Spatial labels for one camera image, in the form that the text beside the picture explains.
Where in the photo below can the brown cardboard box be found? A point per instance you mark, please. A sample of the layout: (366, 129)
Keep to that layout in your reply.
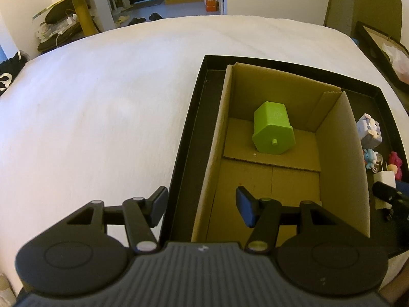
(287, 179)

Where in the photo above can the green hexagonal toy block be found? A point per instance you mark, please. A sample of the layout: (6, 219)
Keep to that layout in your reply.
(271, 128)

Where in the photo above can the small white box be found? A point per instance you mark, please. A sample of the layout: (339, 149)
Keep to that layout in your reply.
(385, 177)

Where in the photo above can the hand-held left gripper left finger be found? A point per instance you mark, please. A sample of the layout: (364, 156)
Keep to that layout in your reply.
(158, 209)

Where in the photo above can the white purple cube toy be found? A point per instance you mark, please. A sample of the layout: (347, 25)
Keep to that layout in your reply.
(369, 131)

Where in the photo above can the black shallow tray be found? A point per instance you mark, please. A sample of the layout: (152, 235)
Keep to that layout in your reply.
(198, 118)

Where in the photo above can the white plastic bag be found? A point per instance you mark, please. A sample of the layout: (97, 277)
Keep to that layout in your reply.
(397, 60)

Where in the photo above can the round table with gold leg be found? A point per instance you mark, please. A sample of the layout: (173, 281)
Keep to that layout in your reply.
(81, 9)

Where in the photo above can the white bed mattress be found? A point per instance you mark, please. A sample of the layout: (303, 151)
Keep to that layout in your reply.
(96, 118)

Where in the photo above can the black slipper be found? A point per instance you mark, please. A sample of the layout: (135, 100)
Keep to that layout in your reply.
(136, 21)
(156, 16)

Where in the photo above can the beige slippers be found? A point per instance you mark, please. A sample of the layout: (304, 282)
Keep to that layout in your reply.
(122, 19)

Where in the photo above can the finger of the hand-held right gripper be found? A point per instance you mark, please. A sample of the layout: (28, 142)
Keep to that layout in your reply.
(388, 193)

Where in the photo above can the small blue figure toy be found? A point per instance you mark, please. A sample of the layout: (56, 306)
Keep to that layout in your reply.
(370, 158)

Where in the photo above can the black bag with white print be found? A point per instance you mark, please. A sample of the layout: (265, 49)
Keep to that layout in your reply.
(11, 70)

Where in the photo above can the pink figure toy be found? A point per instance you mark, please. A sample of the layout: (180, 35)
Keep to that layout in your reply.
(395, 160)

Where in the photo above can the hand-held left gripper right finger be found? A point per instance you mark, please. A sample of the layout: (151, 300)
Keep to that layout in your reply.
(245, 209)

